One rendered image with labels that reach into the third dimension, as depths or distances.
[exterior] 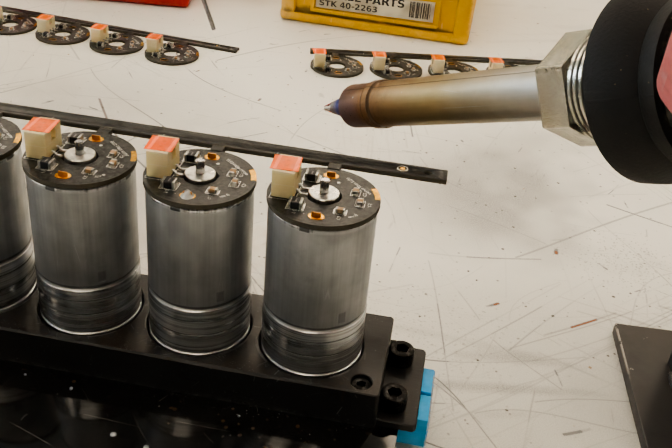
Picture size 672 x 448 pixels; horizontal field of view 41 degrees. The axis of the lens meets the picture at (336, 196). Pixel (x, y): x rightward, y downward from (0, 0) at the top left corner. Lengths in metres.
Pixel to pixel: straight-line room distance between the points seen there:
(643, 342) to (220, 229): 0.13
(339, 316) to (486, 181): 0.15
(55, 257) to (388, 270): 0.11
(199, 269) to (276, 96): 0.20
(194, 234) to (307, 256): 0.02
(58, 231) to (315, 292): 0.06
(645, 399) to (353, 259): 0.10
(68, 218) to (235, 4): 0.31
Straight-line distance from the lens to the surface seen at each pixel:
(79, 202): 0.20
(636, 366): 0.26
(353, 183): 0.20
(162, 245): 0.20
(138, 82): 0.40
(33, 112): 0.23
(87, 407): 0.22
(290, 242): 0.19
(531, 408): 0.24
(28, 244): 0.23
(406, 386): 0.22
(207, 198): 0.19
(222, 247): 0.20
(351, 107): 0.16
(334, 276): 0.19
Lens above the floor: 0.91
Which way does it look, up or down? 31 degrees down
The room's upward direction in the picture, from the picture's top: 5 degrees clockwise
